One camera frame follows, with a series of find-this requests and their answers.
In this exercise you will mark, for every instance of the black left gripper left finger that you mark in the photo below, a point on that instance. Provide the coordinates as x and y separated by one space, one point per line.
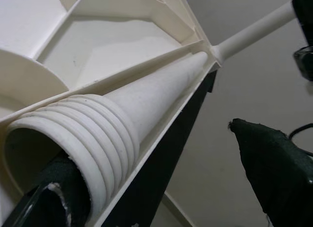
61 183

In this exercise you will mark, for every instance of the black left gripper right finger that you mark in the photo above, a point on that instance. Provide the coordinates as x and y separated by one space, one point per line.
276 175

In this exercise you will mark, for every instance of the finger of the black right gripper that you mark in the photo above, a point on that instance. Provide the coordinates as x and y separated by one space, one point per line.
304 16

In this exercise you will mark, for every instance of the white plastic table leg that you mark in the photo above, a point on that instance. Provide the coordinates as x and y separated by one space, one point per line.
256 31
146 102

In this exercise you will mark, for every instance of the white plastic table top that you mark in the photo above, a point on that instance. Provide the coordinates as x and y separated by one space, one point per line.
110 36

